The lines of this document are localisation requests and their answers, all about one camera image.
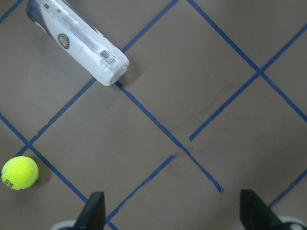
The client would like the tennis ball near right gripper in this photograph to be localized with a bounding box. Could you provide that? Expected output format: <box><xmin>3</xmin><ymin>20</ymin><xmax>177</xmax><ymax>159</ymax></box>
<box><xmin>1</xmin><ymin>156</ymin><xmax>39</xmax><ymax>190</ymax></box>

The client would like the white blue tennis ball can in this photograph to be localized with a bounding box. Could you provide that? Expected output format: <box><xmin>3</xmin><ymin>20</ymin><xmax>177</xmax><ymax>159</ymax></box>
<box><xmin>26</xmin><ymin>0</ymin><xmax>129</xmax><ymax>86</ymax></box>

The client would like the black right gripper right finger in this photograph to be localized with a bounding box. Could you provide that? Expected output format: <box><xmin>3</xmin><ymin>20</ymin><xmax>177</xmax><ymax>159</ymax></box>
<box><xmin>239</xmin><ymin>189</ymin><xmax>283</xmax><ymax>230</ymax></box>

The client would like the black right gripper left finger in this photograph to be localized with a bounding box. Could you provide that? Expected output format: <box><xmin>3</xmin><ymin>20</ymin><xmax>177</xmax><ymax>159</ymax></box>
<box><xmin>73</xmin><ymin>192</ymin><xmax>106</xmax><ymax>230</ymax></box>

